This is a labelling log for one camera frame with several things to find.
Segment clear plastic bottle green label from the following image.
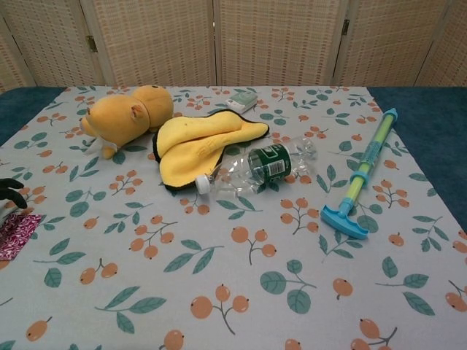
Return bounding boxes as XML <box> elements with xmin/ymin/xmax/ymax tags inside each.
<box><xmin>196</xmin><ymin>135</ymin><xmax>318</xmax><ymax>200</ymax></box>

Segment green blue water squirter toy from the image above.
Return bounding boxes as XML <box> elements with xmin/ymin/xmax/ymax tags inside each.
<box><xmin>320</xmin><ymin>107</ymin><xmax>398</xmax><ymax>241</ymax></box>

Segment yellow plush duck toy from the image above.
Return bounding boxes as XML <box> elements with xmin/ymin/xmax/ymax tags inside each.
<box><xmin>80</xmin><ymin>85</ymin><xmax>175</xmax><ymax>160</ymax></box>

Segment yellow cloth with black trim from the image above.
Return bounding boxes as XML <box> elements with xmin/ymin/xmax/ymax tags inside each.
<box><xmin>152</xmin><ymin>111</ymin><xmax>270</xmax><ymax>191</ymax></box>

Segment floral printed tablecloth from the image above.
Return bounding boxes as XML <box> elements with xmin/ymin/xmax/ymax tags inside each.
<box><xmin>0</xmin><ymin>85</ymin><xmax>467</xmax><ymax>350</ymax></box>

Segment woven bamboo folding screen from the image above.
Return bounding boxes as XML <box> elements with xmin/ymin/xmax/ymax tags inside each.
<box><xmin>0</xmin><ymin>0</ymin><xmax>467</xmax><ymax>94</ymax></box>

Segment small green white box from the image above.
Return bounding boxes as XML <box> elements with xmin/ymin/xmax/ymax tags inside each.
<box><xmin>225</xmin><ymin>90</ymin><xmax>257</xmax><ymax>112</ymax></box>

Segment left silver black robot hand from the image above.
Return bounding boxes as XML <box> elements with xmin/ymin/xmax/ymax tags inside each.
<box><xmin>0</xmin><ymin>178</ymin><xmax>27</xmax><ymax>210</ymax></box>

